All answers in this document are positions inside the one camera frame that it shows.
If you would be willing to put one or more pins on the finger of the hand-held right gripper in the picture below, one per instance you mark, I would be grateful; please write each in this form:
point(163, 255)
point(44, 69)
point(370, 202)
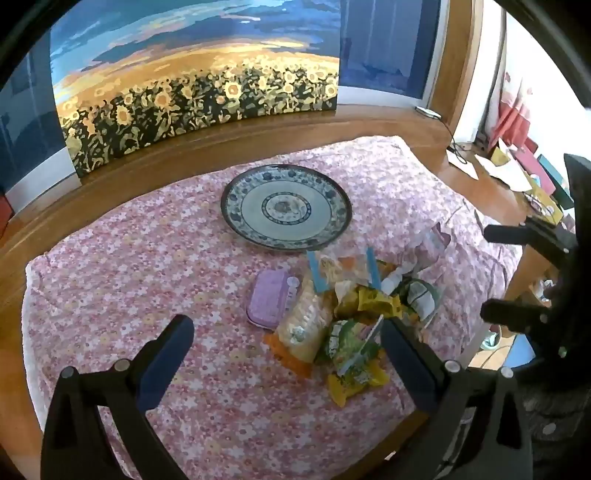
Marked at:
point(508, 316)
point(508, 234)

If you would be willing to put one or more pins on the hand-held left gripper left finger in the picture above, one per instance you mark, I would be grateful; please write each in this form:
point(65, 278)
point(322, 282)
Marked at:
point(166, 364)

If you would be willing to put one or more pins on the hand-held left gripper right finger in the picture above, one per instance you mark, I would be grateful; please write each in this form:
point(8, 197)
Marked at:
point(411, 369)

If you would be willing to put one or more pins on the light green snack packet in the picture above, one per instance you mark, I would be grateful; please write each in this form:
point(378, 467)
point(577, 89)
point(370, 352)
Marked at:
point(353, 350)

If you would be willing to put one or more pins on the dark green snack packet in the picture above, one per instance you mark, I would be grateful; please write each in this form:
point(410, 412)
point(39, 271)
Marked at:
point(420, 297)

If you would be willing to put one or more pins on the yellow snack packet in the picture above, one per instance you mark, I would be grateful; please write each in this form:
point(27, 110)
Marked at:
point(369, 300)

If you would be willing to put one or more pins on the orange-edged cracker packet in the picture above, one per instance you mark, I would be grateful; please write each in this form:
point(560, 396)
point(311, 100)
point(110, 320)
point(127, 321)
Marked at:
point(302, 327)

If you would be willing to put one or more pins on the purple tin box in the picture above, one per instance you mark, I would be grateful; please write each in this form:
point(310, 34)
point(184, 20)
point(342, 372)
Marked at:
point(268, 300)

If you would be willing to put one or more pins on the clear blue-edged snack packet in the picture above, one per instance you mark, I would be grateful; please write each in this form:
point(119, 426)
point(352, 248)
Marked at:
point(339, 270)

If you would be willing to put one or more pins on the blue patterned ceramic plate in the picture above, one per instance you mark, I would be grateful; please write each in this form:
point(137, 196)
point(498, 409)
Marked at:
point(286, 207)

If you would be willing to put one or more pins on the yellow box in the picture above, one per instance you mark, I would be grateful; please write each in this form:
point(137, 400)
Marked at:
point(547, 198)

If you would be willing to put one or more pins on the white paper sheet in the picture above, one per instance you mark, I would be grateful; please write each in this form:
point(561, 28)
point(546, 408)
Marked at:
point(508, 173)

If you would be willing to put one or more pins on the teal box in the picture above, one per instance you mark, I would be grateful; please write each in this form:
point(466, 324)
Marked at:
point(556, 177)

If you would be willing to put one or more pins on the red folder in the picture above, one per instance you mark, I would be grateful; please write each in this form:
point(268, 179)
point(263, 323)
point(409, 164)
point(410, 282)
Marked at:
point(531, 161)

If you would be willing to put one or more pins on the pink floral blanket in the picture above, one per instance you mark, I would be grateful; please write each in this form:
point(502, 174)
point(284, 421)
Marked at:
point(138, 258)

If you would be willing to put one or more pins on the red pink cloth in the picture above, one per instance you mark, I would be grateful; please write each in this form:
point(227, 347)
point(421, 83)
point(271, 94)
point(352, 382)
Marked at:
point(512, 115)

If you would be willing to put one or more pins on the red box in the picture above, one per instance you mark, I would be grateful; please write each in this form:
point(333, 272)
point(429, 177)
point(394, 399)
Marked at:
point(3, 212)

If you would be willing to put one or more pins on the sunflower field painting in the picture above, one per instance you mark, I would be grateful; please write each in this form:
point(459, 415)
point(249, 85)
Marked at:
point(184, 92)

